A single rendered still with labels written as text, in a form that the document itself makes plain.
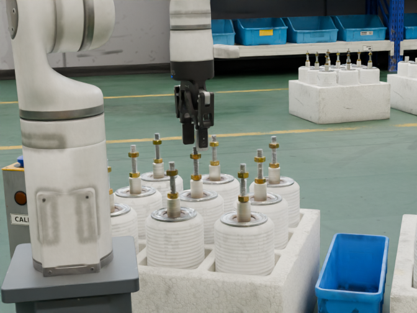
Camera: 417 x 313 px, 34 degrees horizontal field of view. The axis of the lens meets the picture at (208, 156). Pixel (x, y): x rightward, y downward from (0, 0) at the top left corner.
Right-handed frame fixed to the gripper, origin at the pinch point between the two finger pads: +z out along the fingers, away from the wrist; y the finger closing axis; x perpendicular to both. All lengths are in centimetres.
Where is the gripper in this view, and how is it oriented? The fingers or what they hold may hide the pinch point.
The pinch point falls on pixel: (195, 140)
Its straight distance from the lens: 121.3
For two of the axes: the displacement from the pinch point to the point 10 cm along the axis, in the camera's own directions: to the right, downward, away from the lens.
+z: 0.3, 9.8, 2.1
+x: 9.3, -1.1, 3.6
